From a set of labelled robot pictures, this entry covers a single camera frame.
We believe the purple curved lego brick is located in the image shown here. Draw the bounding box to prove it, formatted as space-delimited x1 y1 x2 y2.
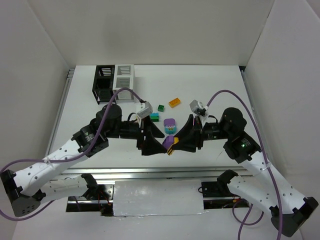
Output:
162 135 175 150

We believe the white slotted container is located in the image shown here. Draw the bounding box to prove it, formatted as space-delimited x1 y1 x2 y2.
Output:
112 64 135 104

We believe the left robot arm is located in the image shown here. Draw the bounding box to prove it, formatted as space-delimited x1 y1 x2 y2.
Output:
0 104 167 218

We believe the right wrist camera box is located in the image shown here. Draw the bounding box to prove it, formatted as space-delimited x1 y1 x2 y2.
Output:
189 99 209 117

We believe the green square lego brick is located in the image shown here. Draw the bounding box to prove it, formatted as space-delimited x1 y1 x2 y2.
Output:
157 105 165 112

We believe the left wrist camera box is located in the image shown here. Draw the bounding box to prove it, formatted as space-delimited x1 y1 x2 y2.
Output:
135 101 153 119

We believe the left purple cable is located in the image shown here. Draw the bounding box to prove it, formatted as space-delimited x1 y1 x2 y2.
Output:
0 87 146 222

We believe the aluminium front rail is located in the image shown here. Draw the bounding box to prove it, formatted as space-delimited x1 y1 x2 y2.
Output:
59 166 252 181

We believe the aluminium rail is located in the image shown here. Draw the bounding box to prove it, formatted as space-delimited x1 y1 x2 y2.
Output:
239 66 269 163
59 166 252 181
45 68 75 156

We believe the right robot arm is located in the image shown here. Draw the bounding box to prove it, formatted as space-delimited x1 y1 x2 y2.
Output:
170 107 319 237

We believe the aluminium left rail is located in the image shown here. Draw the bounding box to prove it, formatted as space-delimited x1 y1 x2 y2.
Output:
45 68 75 156

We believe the black slotted container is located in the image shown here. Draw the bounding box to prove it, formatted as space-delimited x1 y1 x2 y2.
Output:
92 65 115 105

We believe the orange rectangular lego brick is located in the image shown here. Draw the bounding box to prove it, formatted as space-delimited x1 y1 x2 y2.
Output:
168 97 181 108

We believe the yellow black striped lego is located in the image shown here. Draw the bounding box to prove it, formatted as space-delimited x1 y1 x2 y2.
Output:
167 137 179 156

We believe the aluminium right rail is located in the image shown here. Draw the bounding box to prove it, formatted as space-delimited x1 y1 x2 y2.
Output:
239 66 269 163

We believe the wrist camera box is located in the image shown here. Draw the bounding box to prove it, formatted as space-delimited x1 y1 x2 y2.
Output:
135 101 153 119
189 99 209 117

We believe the white foil covered panel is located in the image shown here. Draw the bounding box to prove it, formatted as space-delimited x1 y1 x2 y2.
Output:
113 180 205 217

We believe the blue rectangular lego brick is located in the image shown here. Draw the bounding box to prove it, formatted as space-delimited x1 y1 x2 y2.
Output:
149 112 160 122

